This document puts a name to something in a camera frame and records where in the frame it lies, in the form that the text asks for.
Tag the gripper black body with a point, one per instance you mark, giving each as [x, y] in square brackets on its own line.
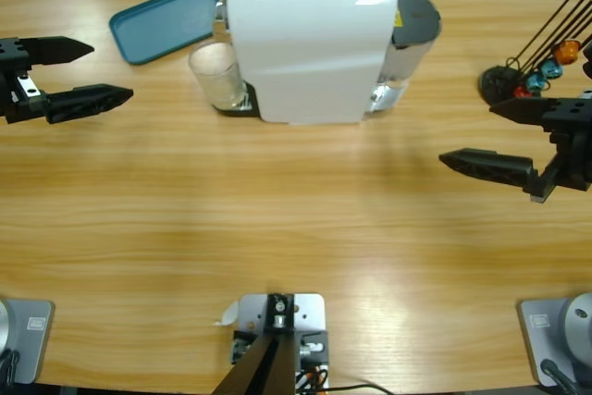
[20, 108]
[575, 159]

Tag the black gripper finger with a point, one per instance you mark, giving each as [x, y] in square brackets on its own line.
[559, 115]
[51, 50]
[490, 168]
[88, 101]

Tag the clear glass cup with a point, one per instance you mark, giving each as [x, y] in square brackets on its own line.
[215, 80]

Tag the white coffee machine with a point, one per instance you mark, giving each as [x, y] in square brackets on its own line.
[305, 66]

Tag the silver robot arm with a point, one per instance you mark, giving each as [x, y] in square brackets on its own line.
[3, 325]
[578, 321]

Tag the blue coffee capsule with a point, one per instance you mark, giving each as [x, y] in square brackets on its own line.
[551, 69]
[537, 82]

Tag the red coffee capsule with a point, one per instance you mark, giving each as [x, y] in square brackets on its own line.
[522, 92]

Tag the orange coffee capsule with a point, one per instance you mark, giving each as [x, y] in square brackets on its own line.
[567, 53]

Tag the black capsule holder with rods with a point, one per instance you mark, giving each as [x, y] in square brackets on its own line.
[495, 82]

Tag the teal plastic tray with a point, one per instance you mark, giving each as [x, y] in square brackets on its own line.
[157, 25]

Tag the clear water tank dark lid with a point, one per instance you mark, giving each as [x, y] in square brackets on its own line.
[416, 20]

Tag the white paper tag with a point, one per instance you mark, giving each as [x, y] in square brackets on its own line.
[229, 314]

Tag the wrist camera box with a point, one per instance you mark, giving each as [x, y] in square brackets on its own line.
[587, 62]

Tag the arm grey base plate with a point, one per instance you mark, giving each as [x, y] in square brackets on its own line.
[32, 349]
[536, 344]

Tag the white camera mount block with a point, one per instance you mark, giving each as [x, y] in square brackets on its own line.
[307, 316]

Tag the black camera post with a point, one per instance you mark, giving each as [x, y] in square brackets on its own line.
[268, 367]

